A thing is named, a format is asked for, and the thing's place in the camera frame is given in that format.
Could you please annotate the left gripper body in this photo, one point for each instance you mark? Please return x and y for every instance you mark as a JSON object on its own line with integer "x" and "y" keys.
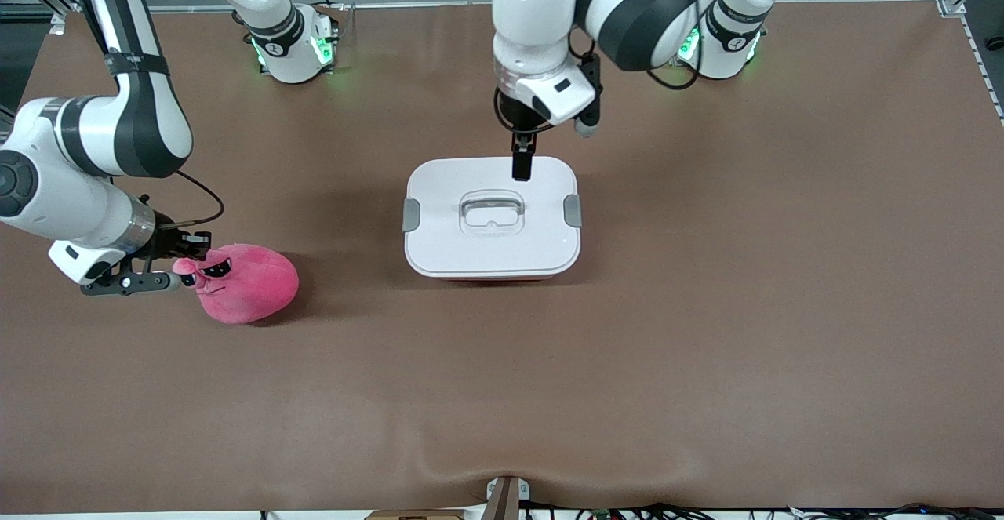
{"x": 518, "y": 118}

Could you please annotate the pink plush toy with sunglasses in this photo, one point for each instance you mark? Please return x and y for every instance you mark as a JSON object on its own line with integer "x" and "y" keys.
{"x": 251, "y": 285}

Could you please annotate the white box lid grey latches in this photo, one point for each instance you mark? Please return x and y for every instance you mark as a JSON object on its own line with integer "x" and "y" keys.
{"x": 486, "y": 253}

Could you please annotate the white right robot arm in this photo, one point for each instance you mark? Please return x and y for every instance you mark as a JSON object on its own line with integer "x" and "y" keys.
{"x": 141, "y": 112}

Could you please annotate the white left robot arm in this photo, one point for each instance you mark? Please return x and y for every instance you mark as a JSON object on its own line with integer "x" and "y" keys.
{"x": 651, "y": 10}

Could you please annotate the pink plastic storage box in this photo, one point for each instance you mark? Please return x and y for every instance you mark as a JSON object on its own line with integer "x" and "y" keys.
{"x": 494, "y": 278}

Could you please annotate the brown table mat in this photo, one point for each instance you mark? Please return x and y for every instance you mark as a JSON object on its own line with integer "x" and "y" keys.
{"x": 706, "y": 347}

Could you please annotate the white perforated edge strip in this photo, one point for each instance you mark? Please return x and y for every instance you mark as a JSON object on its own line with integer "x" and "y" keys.
{"x": 976, "y": 49}

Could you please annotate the metal clamp bracket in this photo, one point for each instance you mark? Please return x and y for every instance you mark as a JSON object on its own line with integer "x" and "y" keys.
{"x": 506, "y": 500}

